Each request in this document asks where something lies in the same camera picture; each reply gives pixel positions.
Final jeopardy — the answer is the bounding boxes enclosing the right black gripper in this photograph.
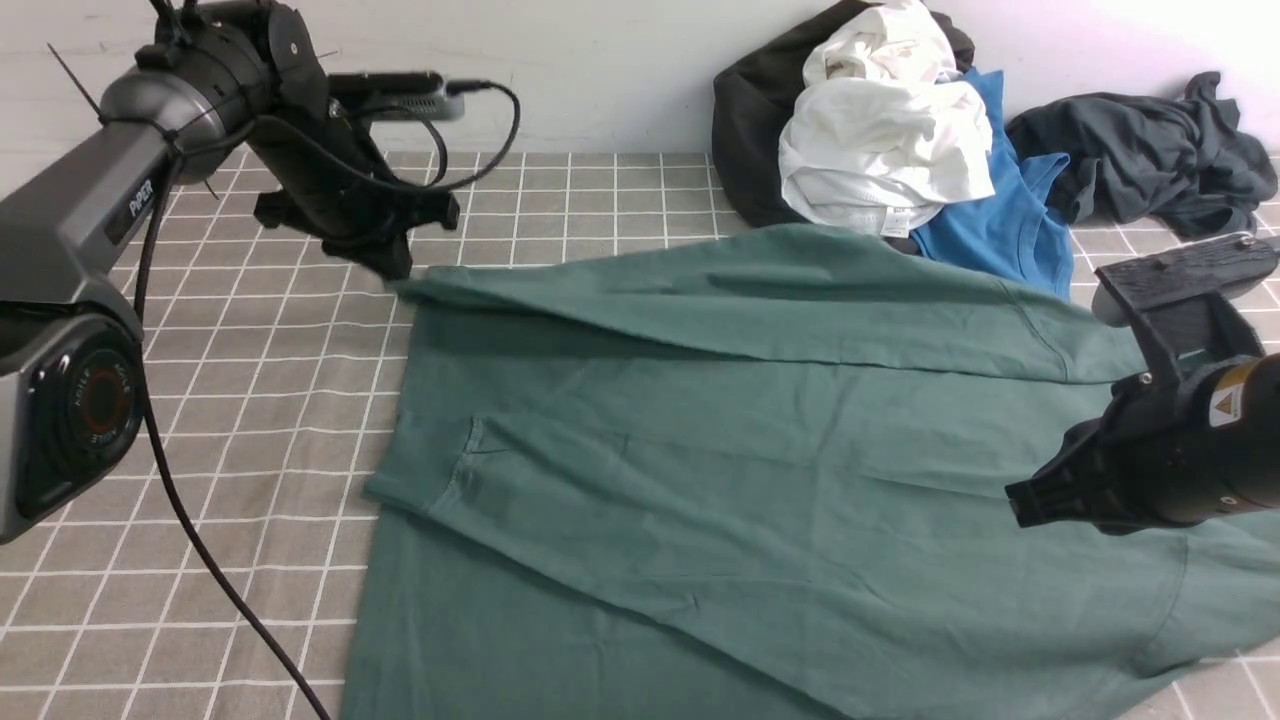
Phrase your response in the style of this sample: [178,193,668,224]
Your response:
[1005,293,1263,536]

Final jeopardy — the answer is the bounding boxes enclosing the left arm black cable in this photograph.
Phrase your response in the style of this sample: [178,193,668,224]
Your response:
[133,79,522,720]

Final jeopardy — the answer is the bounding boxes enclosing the grey checkered tablecloth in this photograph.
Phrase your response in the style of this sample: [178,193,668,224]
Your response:
[0,150,1280,720]

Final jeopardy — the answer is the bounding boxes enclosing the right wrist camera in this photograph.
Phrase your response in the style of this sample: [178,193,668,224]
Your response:
[1091,233,1277,328]

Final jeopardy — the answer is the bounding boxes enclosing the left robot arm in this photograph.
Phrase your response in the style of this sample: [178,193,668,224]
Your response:
[1,1,463,542]

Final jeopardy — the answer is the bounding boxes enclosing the blue shirt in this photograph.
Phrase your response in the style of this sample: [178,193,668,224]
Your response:
[911,68,1074,299]

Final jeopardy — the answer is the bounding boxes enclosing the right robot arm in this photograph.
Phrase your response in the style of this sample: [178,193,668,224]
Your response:
[1005,291,1277,536]

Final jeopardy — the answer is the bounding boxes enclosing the white crumpled shirt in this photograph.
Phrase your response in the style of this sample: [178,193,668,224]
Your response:
[778,1,995,238]

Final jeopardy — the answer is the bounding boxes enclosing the black garment under pile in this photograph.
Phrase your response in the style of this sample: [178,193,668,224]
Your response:
[710,1,974,227]

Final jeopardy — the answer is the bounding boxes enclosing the dark grey crumpled garment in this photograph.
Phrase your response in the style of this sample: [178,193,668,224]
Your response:
[1005,70,1277,241]

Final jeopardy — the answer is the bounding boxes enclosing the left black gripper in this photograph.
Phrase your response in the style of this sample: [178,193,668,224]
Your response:
[205,1,461,281]

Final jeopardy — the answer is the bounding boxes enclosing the green long-sleeve top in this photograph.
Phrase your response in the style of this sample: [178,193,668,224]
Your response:
[340,225,1277,719]

